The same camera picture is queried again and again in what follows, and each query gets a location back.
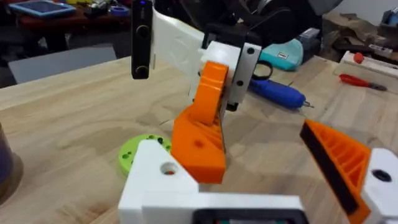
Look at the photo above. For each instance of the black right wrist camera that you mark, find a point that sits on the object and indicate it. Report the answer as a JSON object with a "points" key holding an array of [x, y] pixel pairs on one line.
{"points": [[141, 40]]}

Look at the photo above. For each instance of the dark round tub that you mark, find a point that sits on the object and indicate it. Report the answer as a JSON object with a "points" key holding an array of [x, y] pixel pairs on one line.
{"points": [[5, 161]]}

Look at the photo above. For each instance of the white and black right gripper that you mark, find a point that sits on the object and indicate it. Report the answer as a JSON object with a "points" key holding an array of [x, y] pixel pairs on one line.
{"points": [[175, 43]]}

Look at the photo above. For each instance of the small grey box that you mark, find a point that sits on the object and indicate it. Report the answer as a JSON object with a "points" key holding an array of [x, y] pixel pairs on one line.
{"points": [[309, 35]]}

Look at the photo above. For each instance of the grey flat board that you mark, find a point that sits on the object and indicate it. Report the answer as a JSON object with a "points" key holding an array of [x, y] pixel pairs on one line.
{"points": [[62, 63]]}

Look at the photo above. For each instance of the blue tablet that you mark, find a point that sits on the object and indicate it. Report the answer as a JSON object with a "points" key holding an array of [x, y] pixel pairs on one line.
{"points": [[42, 7]]}

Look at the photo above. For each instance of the teal soft case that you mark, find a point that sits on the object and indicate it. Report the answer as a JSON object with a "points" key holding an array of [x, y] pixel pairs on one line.
{"points": [[284, 56]]}

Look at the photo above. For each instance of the blue electric screwdriver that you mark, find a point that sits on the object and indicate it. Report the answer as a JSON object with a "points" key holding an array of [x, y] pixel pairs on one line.
{"points": [[276, 93]]}

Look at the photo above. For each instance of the white flat box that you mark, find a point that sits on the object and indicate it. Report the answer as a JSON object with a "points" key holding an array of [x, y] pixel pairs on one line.
{"points": [[376, 65]]}

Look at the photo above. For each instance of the blue tape roll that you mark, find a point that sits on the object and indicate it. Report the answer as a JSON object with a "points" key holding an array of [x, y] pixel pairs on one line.
{"points": [[119, 11]]}

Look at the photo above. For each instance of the white orange left gripper right finger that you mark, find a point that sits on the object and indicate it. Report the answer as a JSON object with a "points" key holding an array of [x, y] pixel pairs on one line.
{"points": [[348, 155]]}

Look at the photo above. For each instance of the small red ball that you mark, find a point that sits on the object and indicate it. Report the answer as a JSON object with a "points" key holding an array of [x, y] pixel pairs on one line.
{"points": [[358, 58]]}

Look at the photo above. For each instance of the crumpled brown paper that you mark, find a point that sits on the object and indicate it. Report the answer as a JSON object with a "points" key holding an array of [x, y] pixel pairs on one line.
{"points": [[351, 28]]}

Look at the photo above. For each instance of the bare white left gripper left finger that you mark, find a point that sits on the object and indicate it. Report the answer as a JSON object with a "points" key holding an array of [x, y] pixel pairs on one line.
{"points": [[152, 174]]}

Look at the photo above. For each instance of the green disc with holes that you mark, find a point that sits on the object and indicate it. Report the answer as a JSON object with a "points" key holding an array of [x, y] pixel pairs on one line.
{"points": [[130, 152]]}

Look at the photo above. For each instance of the orange ribbed wedge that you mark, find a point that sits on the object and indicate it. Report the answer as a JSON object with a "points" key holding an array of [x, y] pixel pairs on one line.
{"points": [[196, 155]]}

